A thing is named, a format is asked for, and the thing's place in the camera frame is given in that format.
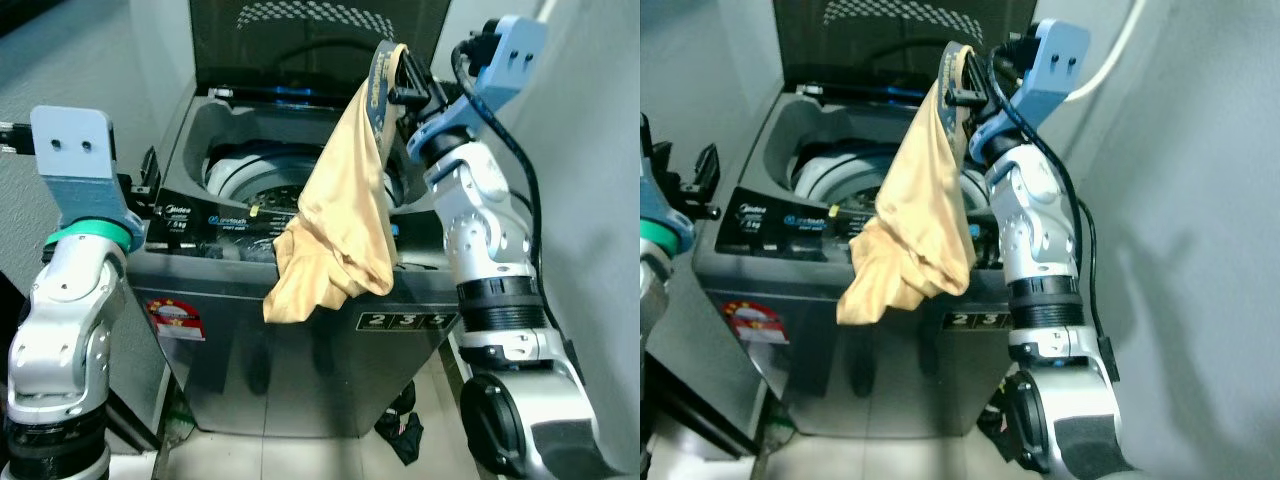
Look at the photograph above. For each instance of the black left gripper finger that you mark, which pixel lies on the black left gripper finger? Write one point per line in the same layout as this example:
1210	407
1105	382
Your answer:
711	168
690	168
152	170

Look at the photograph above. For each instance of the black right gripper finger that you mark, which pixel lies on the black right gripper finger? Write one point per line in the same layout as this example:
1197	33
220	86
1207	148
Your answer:
402	97
416	70
960	96
975	65

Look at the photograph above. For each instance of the yellow garment with dark waistband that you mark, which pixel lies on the yellow garment with dark waistband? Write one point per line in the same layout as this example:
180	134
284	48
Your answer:
340	220
915	220

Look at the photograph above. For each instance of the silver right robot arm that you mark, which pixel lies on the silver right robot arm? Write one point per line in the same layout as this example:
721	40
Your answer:
1035	230
480	230

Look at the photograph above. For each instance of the grey top-load washing machine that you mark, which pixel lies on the grey top-load washing machine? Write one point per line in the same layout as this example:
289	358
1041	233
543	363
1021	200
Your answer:
880	380
300	380

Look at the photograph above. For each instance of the black washer control panel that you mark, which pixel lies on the black washer control panel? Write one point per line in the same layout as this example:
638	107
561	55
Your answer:
780	225
200	225

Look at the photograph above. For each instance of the white washer drum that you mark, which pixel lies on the white washer drum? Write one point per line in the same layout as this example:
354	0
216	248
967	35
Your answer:
830	165
240	165

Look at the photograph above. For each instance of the dark glass washer lid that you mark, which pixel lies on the dark glass washer lid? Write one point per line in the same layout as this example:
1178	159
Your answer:
870	50
300	60

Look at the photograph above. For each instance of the black cloth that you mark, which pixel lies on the black cloth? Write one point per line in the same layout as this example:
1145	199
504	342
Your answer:
402	435
1000	430

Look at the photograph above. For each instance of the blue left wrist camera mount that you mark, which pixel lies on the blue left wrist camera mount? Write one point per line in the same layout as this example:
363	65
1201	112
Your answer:
75	170
655	200

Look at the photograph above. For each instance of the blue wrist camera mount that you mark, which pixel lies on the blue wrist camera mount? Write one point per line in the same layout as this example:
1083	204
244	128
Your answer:
1055	60
510	60
655	200
75	170

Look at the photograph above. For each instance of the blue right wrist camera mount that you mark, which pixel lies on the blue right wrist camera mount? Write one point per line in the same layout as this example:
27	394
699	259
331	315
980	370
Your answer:
510	60
1055	60

